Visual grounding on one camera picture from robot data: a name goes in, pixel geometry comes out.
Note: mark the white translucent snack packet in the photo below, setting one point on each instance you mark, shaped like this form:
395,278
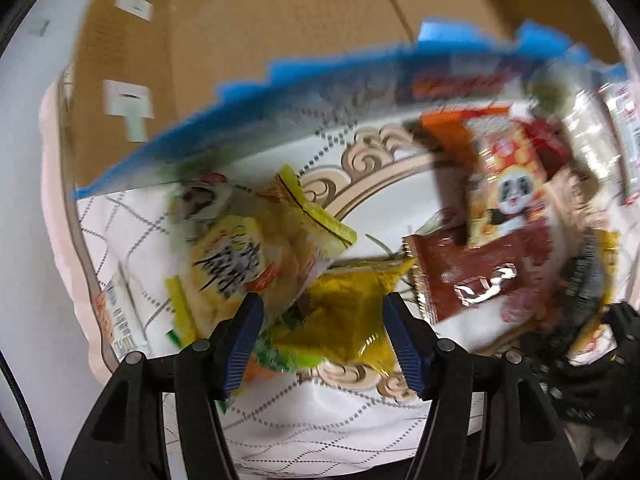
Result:
566,96

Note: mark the golden yellow snack packet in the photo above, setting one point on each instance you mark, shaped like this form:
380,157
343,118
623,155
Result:
343,311

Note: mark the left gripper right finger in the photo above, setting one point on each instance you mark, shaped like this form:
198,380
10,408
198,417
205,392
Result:
488,419

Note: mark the small orange white packet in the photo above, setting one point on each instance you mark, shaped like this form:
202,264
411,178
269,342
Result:
119,320

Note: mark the large yellow black bag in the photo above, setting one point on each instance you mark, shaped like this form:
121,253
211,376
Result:
589,279

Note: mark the yellow biscuit snack bag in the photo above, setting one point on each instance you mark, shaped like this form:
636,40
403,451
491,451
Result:
273,242

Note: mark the white red striped packet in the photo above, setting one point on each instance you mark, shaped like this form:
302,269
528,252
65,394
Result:
619,101

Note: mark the green candy snack bag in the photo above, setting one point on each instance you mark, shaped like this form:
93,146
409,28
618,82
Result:
267,360

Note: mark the red triangular snack packet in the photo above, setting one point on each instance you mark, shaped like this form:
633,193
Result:
550,148

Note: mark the small round cartoon snack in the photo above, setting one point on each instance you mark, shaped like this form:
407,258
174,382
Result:
201,199

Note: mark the orange panda snack bag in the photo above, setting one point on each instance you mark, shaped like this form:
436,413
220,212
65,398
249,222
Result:
506,177

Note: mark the cardboard box blue rim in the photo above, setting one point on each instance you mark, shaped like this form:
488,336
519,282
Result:
176,54

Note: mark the brown snack packet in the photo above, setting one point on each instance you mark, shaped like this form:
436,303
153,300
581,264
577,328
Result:
450,278

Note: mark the white floral quilt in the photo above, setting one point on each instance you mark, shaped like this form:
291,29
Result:
360,156

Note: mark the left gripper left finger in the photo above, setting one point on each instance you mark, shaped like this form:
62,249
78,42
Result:
123,436

